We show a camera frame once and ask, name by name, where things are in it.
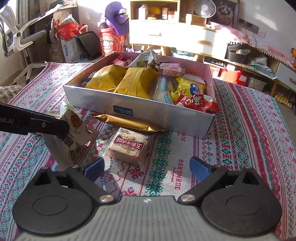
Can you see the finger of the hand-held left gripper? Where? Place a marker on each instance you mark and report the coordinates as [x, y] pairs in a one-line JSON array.
[[50, 126]]

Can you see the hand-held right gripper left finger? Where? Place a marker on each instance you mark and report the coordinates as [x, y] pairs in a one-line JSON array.
[[94, 165]]

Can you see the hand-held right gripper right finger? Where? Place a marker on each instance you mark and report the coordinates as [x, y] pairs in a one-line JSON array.
[[198, 168]]

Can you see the white waffle snack packet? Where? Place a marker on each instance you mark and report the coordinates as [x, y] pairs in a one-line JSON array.
[[76, 139]]

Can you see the clear brown cake packet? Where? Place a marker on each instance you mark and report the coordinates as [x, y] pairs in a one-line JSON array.
[[128, 146]]

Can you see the silver pink cardboard box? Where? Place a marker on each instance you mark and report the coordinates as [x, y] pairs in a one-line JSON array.
[[161, 115]]

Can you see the yellow chips packet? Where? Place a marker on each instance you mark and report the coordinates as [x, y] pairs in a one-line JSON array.
[[189, 87]]

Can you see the yellow ribbed snack packet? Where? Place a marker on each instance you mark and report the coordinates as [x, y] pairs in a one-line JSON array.
[[104, 78], [136, 81]]

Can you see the clear pink snack bag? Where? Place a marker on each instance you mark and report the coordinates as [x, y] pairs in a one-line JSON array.
[[171, 69]]

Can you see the white fine-print snack packet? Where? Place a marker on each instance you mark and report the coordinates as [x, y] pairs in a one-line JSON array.
[[143, 59]]

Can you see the grey quilted blanket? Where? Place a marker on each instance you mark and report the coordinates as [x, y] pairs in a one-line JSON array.
[[9, 91]]

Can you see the gold foil snack packet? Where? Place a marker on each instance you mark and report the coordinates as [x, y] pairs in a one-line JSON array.
[[124, 122]]

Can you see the patterned woven tablecloth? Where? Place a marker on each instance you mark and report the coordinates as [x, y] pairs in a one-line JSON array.
[[242, 129]]

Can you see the white blue-print bag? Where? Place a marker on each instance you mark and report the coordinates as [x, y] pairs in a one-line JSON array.
[[69, 51]]

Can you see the white office chair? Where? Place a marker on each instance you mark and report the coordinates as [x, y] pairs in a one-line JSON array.
[[20, 34]]

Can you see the white blue snack packet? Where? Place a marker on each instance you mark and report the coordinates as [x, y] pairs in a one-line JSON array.
[[161, 90]]

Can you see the black ribbed basket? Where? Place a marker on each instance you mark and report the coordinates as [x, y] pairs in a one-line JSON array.
[[89, 45]]

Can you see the small red snack packet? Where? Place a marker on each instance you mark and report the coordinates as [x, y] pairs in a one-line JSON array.
[[121, 62]]

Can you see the red plastic bag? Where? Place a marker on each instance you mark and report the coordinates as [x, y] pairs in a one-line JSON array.
[[67, 30]]

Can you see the red cardboard box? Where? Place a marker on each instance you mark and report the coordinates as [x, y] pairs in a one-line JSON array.
[[232, 74]]

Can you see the red round container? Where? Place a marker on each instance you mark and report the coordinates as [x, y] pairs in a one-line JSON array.
[[109, 42]]

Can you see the black keyboard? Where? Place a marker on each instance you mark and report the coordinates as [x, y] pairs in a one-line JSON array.
[[214, 61]]

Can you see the small purple object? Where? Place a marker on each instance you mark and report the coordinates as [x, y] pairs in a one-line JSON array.
[[133, 49]]

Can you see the black round basket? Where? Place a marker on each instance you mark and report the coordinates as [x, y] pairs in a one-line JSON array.
[[235, 54]]

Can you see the white low cabinet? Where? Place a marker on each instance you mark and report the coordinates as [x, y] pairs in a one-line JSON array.
[[286, 74]]

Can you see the white wooden drawer cabinet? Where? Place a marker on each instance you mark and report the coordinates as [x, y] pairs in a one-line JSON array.
[[175, 38]]

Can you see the orange fruit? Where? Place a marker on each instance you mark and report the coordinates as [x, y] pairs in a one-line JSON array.
[[293, 52]]

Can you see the dark framed picture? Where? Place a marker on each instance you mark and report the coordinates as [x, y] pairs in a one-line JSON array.
[[225, 11]]

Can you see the white desk fan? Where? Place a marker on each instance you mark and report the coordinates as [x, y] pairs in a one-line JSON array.
[[204, 8]]

